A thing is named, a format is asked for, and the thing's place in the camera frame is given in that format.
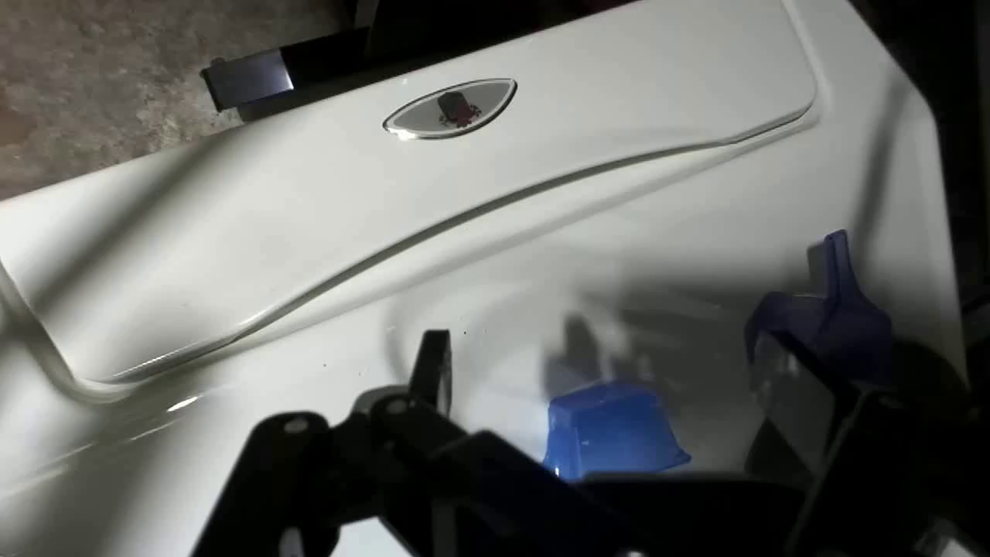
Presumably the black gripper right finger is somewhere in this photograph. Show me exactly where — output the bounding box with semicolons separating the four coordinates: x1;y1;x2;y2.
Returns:
745;327;990;557

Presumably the white washing machine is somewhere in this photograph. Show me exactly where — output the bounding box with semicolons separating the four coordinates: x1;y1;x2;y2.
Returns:
0;0;973;557

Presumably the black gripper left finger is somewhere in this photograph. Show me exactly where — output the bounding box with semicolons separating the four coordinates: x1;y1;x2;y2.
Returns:
192;327;644;557

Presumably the blue plastic cup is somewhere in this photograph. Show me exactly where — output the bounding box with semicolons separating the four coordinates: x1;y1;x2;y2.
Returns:
541;379;692;486

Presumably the translucent blue plastic scoop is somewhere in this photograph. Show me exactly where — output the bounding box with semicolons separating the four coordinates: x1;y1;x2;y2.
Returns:
744;225;898;389

